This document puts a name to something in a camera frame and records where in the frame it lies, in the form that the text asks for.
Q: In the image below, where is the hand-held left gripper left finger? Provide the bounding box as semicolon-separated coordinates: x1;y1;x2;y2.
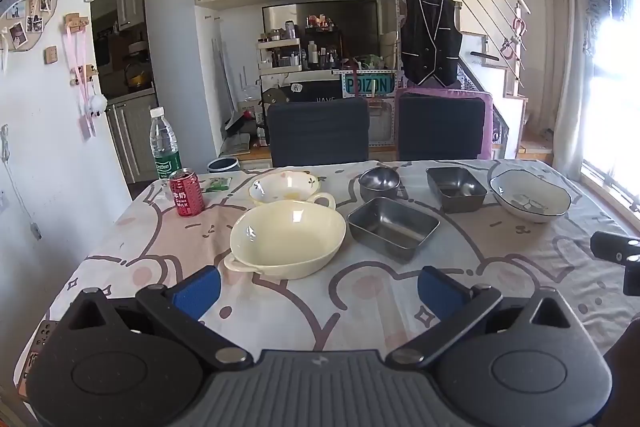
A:
60;265;253;369

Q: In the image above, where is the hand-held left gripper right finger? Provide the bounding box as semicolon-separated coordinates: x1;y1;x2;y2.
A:
385;266;583;369

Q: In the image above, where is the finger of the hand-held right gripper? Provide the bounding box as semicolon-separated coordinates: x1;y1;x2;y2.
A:
590;231;640;264
623;253;640;297

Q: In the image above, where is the large rectangular steel tray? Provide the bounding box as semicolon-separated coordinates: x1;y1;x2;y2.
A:
347;197;441;264

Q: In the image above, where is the cream bowl with handles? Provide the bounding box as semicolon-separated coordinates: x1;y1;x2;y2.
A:
223;192;347;280

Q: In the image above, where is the floral yellow-rimmed ceramic bowl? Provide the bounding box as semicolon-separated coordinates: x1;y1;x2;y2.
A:
248;170;321;208

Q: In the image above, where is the white oval dark-rimmed bowl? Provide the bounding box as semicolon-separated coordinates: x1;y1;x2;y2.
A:
489;169;572;224

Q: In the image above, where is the red drink can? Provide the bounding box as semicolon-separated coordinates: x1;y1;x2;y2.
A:
169;168;206;219

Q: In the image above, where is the cartoon printed tablecloth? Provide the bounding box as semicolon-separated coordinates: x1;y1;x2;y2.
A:
12;158;640;400

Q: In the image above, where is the small rectangular steel tray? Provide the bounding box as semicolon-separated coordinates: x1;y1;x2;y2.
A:
426;167;488;214

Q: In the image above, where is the green and white packet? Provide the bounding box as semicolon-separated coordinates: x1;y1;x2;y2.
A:
200;176;233;194

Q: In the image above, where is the round steel bowl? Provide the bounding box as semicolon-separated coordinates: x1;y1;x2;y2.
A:
358;167;402;204

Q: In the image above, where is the grey trash bin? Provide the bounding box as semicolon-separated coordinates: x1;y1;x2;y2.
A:
207;157;241;174

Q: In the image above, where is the clear plastic water bottle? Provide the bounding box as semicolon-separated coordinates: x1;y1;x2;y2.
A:
149;106;182;182

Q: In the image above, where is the dark blue chair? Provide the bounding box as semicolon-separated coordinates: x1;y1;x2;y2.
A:
266;97;371;168
397;93;487;162

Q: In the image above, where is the grey kitchen base cabinet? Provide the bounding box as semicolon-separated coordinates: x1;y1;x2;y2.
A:
105;89;160;185

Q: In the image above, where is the beige curtain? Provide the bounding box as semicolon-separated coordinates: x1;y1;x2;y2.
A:
547;0;595;180

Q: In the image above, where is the white staircase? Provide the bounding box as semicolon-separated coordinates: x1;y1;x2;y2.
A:
459;32;531;160

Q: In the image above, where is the teal sign plate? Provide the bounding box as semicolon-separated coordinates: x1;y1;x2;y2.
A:
341;73;396;98

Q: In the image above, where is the yellow kettle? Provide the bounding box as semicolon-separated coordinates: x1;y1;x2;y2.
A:
125;62;151;88

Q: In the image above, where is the black printed box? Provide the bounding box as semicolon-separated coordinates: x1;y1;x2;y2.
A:
287;79;344;104

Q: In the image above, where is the white storage rack with bottles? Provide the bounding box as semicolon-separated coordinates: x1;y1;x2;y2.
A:
257;38;304;74

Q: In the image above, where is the black vest with white trim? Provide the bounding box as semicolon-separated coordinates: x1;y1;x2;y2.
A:
400;0;463;86

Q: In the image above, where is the pink ribbon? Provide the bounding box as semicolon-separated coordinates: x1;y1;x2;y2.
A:
65;27;99;138

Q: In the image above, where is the grey kitchen wall cabinet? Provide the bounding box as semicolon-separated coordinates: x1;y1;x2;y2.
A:
116;0;146;32

